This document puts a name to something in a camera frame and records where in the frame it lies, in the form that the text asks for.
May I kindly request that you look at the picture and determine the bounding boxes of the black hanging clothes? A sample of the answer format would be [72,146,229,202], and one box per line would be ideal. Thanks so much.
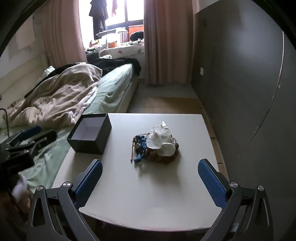
[89,0,109,35]

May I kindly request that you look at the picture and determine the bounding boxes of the blue braided cord bracelet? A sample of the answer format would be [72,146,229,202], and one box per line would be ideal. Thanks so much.
[134,136,148,164]

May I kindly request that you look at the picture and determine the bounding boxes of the black cable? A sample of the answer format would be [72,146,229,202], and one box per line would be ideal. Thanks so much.
[0,108,10,131]

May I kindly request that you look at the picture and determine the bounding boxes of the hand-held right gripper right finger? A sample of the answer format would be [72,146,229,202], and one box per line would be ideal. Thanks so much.
[198,159,274,241]

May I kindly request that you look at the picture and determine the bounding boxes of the beige crumpled blanket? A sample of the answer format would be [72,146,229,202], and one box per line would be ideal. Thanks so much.
[5,64,102,129]

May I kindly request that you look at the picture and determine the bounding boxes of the black bag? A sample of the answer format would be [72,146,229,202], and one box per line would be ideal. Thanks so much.
[129,31,145,42]

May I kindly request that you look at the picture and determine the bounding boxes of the black gift box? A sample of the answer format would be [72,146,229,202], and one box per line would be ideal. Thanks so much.
[67,113,112,155]

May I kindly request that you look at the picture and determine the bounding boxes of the white printed bench cloth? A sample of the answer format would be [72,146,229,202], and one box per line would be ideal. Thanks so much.
[87,42,145,56]

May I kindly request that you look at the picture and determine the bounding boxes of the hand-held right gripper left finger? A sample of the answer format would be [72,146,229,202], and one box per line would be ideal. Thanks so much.
[27,159,103,241]

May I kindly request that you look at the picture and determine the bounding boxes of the pink curtain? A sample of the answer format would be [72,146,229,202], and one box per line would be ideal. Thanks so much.
[40,0,88,67]
[143,0,194,85]

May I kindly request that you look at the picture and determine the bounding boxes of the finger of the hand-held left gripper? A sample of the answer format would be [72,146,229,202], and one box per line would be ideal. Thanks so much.
[9,125,42,146]
[28,130,58,151]

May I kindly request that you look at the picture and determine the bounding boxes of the white padded headboard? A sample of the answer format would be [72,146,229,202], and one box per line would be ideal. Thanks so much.
[0,53,49,99]

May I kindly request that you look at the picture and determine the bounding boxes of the black clothing on bed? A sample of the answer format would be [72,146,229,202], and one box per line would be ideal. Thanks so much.
[24,57,142,98]

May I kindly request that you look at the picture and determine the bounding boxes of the bed with green sheet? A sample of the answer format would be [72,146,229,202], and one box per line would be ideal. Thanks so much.
[0,52,141,200]

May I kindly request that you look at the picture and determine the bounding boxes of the orange storage box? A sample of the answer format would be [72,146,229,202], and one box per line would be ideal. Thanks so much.
[129,25,144,35]

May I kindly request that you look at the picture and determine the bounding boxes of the window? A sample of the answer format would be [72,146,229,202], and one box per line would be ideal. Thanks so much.
[79,0,146,41]

